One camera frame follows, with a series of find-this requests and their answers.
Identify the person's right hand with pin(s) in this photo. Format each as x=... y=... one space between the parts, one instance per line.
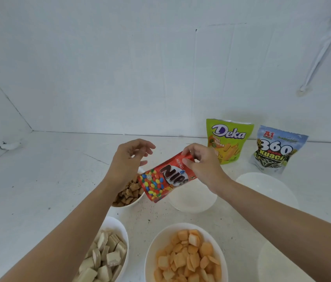
x=209 y=170

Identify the person's left hand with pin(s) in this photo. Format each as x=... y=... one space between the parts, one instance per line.
x=127 y=164

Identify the pile of brown pillow snacks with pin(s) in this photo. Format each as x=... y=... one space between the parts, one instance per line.
x=128 y=193

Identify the white round bowl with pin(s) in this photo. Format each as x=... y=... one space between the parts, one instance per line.
x=192 y=199
x=137 y=201
x=159 y=237
x=265 y=187
x=118 y=226
x=274 y=264

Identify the green snack bag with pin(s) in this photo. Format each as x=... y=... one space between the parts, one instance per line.
x=230 y=138

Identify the red Nips candy bag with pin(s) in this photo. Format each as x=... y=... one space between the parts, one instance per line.
x=165 y=176

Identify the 360 Kuaci seed bag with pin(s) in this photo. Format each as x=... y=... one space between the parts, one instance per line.
x=277 y=149

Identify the pile of orange wafer cubes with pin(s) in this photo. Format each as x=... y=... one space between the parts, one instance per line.
x=186 y=258

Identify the pile of beige wafer cubes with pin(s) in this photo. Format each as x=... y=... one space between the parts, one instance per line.
x=106 y=255

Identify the person's right forearm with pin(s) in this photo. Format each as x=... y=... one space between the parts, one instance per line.
x=294 y=229

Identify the person's left forearm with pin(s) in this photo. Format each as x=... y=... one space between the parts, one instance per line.
x=59 y=240

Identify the white shelf bracket strut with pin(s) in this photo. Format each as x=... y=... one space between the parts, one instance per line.
x=319 y=55

